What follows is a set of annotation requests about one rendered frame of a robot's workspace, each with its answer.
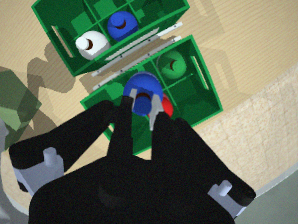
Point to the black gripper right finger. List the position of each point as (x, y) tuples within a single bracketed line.
[(206, 169)]

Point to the blue bottle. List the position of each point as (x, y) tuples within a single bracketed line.
[(147, 85), (124, 26)]

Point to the white bottle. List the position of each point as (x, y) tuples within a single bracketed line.
[(94, 43)]

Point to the green plastic crate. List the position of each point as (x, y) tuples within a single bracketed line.
[(194, 102), (71, 18)]

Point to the red bottle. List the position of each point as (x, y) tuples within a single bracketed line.
[(167, 105)]

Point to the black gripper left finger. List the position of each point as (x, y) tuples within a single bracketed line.
[(43, 158)]

